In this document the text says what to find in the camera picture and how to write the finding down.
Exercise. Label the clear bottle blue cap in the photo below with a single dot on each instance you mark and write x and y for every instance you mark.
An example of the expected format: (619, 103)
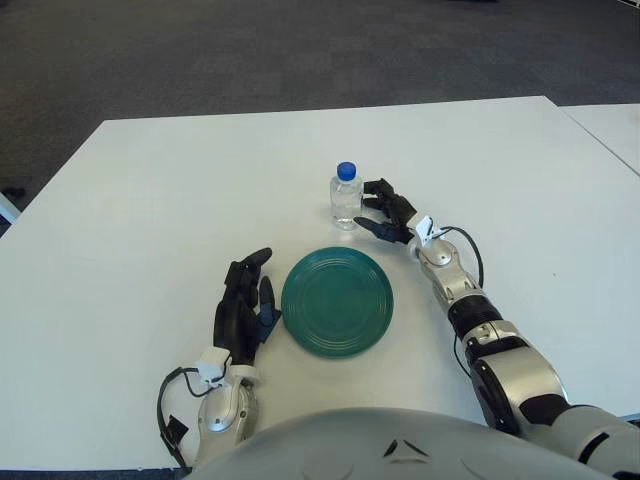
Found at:
(345, 200)

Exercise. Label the green round plate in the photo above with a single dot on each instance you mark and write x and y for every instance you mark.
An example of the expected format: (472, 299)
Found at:
(337, 302)

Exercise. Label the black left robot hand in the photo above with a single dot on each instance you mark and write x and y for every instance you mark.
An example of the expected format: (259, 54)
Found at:
(235, 325)

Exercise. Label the silver robot torso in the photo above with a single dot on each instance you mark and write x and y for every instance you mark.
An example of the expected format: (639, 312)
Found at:
(350, 450)

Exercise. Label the white furniture edge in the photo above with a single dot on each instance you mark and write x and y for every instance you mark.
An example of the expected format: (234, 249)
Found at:
(9, 210)

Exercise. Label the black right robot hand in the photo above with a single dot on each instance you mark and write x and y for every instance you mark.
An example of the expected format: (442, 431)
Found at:
(397, 215)

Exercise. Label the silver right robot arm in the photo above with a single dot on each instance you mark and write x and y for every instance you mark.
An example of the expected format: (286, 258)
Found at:
(510, 370)

